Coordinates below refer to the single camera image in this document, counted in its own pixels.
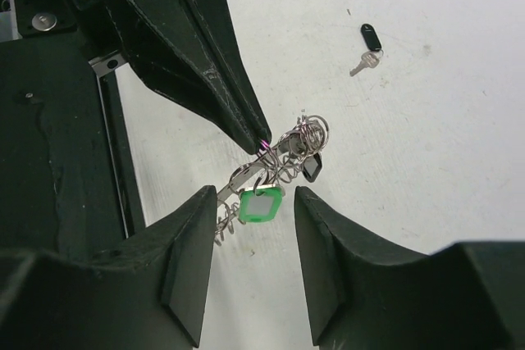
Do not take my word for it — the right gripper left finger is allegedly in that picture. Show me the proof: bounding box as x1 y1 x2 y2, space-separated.
1 185 217 349

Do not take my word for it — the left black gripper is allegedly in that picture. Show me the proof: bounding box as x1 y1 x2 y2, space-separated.
62 0 272 154

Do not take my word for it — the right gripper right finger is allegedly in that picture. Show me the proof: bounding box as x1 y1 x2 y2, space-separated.
294 187 524 349

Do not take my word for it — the green tag key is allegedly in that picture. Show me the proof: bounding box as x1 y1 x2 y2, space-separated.
239 184 285 223

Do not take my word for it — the round metal keyring disc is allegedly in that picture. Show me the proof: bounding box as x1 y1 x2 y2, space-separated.
214 115 330 246

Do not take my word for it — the key black tag on disc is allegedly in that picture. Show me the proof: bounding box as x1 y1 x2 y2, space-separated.
302 152 322 183

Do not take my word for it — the silver key black tag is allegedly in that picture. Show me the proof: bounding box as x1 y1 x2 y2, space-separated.
349 23 383 77

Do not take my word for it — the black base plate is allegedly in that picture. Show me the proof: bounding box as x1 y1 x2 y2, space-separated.
0 0 147 261

